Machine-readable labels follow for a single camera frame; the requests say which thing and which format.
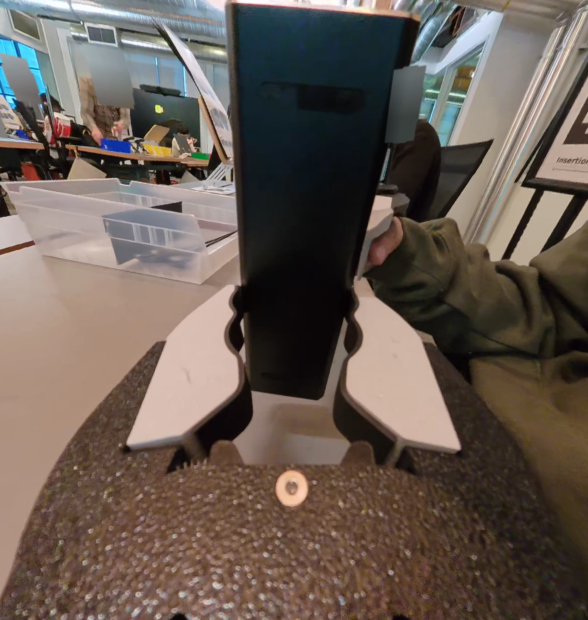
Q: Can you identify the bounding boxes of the black monitor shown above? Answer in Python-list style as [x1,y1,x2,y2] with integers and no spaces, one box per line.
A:
[130,86,201,142]

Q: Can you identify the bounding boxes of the black multiport USB hub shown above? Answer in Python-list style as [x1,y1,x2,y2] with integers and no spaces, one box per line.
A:
[225,0,421,401]

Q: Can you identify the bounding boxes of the person's right hand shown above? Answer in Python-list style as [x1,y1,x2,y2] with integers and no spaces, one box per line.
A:
[366,215,405,274]

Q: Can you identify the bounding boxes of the person's green jacket torso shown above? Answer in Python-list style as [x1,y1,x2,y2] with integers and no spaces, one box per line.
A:
[469,334,588,620]

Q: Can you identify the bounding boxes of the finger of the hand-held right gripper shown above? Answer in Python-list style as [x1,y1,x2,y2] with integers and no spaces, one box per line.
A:
[355,193,412,283]

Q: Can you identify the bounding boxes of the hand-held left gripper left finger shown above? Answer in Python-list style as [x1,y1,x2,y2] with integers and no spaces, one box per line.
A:
[126,285,254,452]

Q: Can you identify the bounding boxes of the clear plastic bin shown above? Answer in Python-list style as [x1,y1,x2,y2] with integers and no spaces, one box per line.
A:
[0,177,242,285]

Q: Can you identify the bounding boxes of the silver ventilation duct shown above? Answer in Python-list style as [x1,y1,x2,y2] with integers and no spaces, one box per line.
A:
[66,0,236,47]

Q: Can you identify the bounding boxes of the grey desk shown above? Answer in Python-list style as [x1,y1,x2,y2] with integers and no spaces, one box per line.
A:
[0,213,372,616]

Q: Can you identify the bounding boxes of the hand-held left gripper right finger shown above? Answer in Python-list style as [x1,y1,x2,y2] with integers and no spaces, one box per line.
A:
[333,286,462,468]

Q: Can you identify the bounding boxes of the white framed sign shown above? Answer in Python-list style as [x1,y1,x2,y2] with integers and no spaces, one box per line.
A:
[521,41,588,195]

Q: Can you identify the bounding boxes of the clear bin divider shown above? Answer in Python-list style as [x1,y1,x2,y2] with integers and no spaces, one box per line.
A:
[101,210,211,273]

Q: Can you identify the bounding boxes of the black office chair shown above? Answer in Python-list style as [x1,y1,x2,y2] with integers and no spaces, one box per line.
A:
[426,139,496,220]

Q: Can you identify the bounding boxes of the black easel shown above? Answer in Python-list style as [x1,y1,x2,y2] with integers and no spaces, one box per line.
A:
[501,184,588,262]

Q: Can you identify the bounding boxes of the printed instruction sheet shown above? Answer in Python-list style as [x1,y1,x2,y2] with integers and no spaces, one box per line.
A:
[154,21,235,161]

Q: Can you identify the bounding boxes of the long wooden table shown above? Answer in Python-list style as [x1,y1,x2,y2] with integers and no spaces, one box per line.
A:
[0,136,212,168]

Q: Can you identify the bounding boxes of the person's right forearm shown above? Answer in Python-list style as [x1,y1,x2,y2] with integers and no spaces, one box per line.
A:
[366,207,588,371]

